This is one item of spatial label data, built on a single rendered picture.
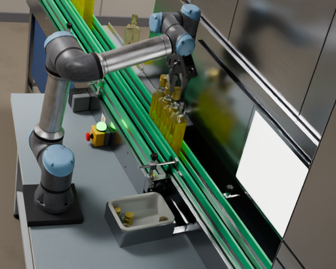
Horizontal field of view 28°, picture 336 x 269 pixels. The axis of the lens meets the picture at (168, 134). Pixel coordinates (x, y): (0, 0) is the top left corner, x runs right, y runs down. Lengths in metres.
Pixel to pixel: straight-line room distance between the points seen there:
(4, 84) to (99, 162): 1.94
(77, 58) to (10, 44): 2.96
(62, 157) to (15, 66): 2.50
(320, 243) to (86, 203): 1.28
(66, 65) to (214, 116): 0.69
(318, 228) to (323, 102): 0.62
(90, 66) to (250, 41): 0.60
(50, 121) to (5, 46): 2.70
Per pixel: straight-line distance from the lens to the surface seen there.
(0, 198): 3.81
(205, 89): 2.72
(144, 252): 2.54
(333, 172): 1.56
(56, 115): 2.51
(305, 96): 2.23
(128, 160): 2.81
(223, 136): 2.63
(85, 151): 2.96
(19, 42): 5.24
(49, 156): 2.49
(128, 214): 2.58
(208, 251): 2.50
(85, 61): 2.27
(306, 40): 2.21
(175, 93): 2.67
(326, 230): 1.62
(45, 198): 2.57
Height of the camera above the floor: 2.56
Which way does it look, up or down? 35 degrees down
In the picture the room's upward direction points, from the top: 12 degrees clockwise
